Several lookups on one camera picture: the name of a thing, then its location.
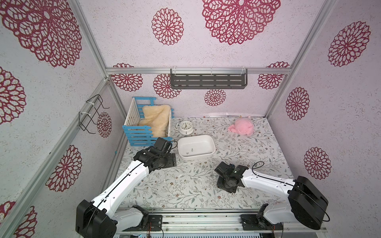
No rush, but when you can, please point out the white round alarm clock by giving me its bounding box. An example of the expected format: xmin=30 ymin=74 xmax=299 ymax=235
xmin=176 ymin=121 xmax=194 ymax=136

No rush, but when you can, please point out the white plastic storage box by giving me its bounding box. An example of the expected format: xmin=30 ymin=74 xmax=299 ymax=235
xmin=178 ymin=135 xmax=216 ymax=161

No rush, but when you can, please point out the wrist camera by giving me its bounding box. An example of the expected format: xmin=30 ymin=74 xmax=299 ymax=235
xmin=152 ymin=137 xmax=172 ymax=153
xmin=214 ymin=162 xmax=235 ymax=178

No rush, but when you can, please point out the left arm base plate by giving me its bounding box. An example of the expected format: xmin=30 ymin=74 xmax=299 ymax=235
xmin=123 ymin=215 xmax=163 ymax=232

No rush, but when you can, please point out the black wire wall rack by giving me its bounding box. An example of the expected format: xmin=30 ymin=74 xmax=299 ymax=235
xmin=78 ymin=94 xmax=109 ymax=134

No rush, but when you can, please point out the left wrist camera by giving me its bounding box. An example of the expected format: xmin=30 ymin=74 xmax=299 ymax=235
xmin=152 ymin=137 xmax=172 ymax=153

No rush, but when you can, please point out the pink plush toy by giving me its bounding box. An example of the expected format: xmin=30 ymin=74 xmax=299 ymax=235
xmin=228 ymin=118 xmax=255 ymax=136

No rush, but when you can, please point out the aluminium front rail frame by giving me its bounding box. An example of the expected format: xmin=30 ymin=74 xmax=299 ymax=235
xmin=113 ymin=210 xmax=313 ymax=237

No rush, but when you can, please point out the cream fluffy cloth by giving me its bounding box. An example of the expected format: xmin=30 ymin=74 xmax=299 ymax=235
xmin=139 ymin=105 xmax=171 ymax=137

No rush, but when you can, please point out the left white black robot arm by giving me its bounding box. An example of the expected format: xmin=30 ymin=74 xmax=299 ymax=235
xmin=75 ymin=149 xmax=177 ymax=238

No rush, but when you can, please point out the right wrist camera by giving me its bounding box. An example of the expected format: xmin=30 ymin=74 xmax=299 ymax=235
xmin=214 ymin=162 xmax=235 ymax=178

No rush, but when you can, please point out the grey wall shelf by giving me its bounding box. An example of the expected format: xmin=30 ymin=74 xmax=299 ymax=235
xmin=170 ymin=69 xmax=248 ymax=90

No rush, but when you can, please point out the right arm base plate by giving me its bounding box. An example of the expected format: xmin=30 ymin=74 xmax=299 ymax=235
xmin=240 ymin=214 xmax=283 ymax=231

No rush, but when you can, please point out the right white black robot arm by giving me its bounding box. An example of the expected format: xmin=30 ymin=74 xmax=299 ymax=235
xmin=215 ymin=162 xmax=330 ymax=230

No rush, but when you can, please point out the blue white slatted crate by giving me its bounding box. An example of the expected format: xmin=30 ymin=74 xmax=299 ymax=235
xmin=123 ymin=97 xmax=173 ymax=147

